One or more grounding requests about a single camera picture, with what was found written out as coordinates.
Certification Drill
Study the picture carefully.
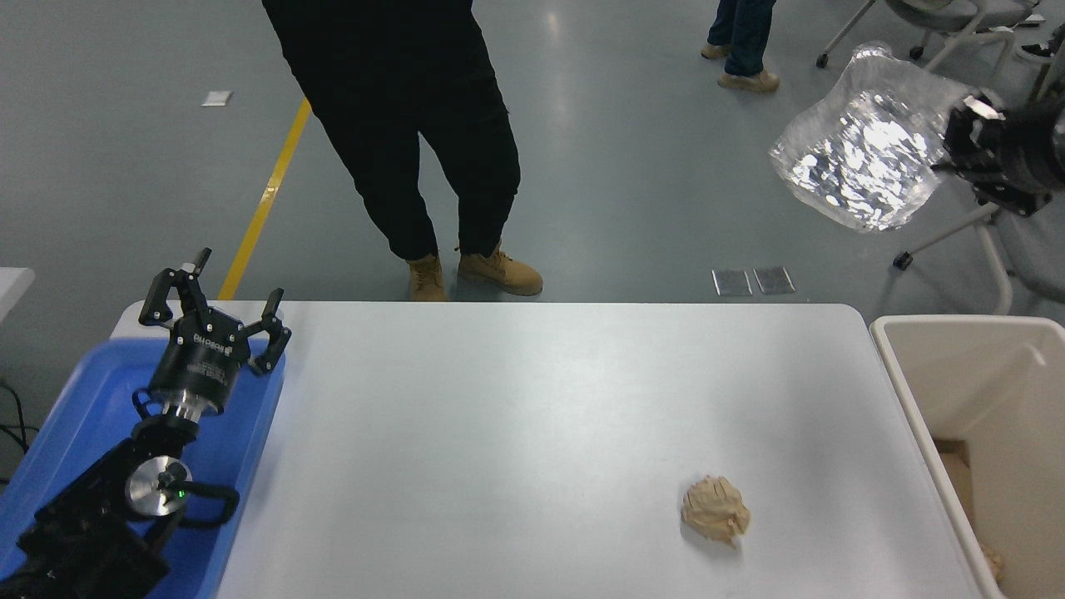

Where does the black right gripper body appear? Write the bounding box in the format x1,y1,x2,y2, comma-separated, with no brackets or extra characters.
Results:
997,102,1065,198

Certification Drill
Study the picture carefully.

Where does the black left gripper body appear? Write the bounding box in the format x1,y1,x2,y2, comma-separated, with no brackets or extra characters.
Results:
148,308,253,414

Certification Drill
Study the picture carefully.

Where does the foil tray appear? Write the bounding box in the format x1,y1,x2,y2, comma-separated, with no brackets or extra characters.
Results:
769,42,973,233

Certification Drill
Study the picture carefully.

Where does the blue plastic tray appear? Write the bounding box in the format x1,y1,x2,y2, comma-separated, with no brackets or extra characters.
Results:
0,337,286,599

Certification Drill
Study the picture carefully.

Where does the white side table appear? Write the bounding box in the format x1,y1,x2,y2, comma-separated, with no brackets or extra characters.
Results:
0,268,37,322

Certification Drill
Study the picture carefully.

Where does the large pale bin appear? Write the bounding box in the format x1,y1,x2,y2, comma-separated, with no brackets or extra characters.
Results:
869,314,1065,599

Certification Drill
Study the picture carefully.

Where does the person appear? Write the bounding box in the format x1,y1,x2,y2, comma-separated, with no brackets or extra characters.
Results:
261,0,545,304
700,0,782,94

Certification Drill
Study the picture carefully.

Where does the tan cardboard piece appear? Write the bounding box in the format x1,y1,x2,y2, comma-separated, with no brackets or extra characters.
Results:
932,438,978,533

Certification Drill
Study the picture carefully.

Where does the crumpled tan paper ball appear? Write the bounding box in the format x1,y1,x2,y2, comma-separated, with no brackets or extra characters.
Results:
681,474,752,547

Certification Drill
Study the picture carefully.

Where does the black cable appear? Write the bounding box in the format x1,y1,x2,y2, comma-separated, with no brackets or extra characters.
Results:
0,380,41,485

